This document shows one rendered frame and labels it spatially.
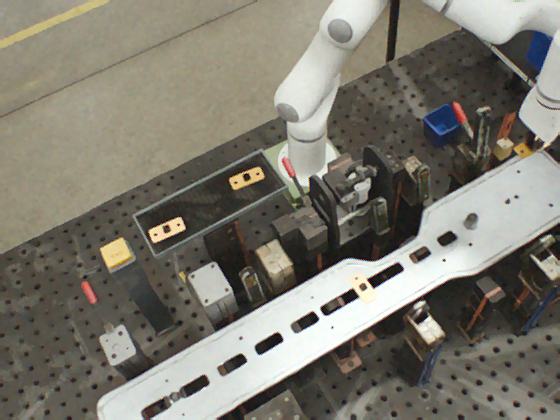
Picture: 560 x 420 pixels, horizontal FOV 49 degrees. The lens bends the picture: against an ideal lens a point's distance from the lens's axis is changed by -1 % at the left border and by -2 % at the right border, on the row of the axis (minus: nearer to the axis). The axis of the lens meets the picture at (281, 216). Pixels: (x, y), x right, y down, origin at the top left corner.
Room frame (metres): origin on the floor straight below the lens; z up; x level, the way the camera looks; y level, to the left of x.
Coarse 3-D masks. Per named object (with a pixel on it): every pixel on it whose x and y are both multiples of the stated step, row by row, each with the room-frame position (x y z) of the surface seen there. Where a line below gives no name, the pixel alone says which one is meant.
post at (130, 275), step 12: (132, 252) 0.75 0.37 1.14; (120, 264) 0.72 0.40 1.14; (132, 264) 0.72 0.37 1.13; (120, 276) 0.71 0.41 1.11; (132, 276) 0.72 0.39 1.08; (144, 276) 0.73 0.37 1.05; (132, 288) 0.72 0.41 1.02; (144, 288) 0.73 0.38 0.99; (144, 300) 0.72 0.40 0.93; (156, 300) 0.73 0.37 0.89; (144, 312) 0.71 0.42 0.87; (156, 312) 0.72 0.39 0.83; (168, 312) 0.77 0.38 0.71; (156, 324) 0.72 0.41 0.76; (168, 324) 0.73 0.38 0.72; (156, 336) 0.70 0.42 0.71
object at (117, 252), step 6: (120, 240) 0.78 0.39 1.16; (108, 246) 0.77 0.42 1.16; (114, 246) 0.76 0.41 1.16; (120, 246) 0.76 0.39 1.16; (126, 246) 0.76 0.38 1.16; (102, 252) 0.75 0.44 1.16; (108, 252) 0.75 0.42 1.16; (114, 252) 0.75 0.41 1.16; (120, 252) 0.74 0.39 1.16; (126, 252) 0.74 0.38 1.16; (108, 258) 0.73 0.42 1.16; (114, 258) 0.73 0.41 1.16; (120, 258) 0.73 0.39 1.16; (126, 258) 0.73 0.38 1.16; (108, 264) 0.72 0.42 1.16; (114, 264) 0.72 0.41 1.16
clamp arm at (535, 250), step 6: (540, 240) 0.63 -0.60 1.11; (546, 240) 0.62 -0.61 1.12; (552, 240) 0.62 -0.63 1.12; (534, 246) 0.63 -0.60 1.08; (540, 246) 0.61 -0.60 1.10; (546, 246) 0.61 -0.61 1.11; (528, 252) 0.63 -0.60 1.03; (534, 252) 0.62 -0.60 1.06; (540, 252) 0.63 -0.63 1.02; (522, 258) 0.64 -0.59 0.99; (540, 258) 0.62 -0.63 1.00
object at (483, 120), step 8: (480, 112) 0.95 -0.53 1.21; (488, 112) 0.95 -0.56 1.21; (480, 120) 0.93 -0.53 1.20; (488, 120) 0.92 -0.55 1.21; (496, 120) 0.92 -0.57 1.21; (480, 128) 0.93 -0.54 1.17; (488, 128) 0.94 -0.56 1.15; (480, 136) 0.93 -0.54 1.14; (472, 144) 0.94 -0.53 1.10; (480, 144) 0.94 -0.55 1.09
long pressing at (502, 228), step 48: (480, 192) 0.85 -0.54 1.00; (528, 192) 0.82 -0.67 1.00; (432, 240) 0.73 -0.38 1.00; (480, 240) 0.70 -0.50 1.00; (528, 240) 0.68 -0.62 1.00; (336, 288) 0.64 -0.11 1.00; (384, 288) 0.61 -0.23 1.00; (432, 288) 0.60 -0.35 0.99; (240, 336) 0.55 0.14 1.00; (288, 336) 0.53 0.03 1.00; (336, 336) 0.51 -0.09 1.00; (144, 384) 0.47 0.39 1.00; (240, 384) 0.43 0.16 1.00
